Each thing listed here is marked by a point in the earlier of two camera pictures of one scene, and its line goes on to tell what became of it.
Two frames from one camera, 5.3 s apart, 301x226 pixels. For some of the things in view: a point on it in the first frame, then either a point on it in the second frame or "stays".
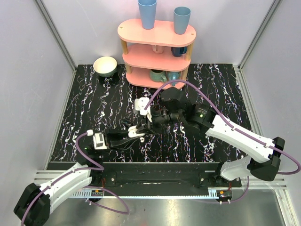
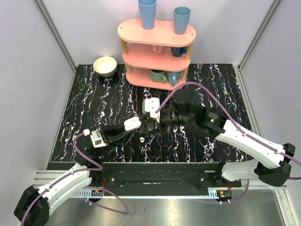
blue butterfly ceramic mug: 173,76 stays
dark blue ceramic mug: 178,51 stays
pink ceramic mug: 158,49 stays
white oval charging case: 132,133 → 132,124
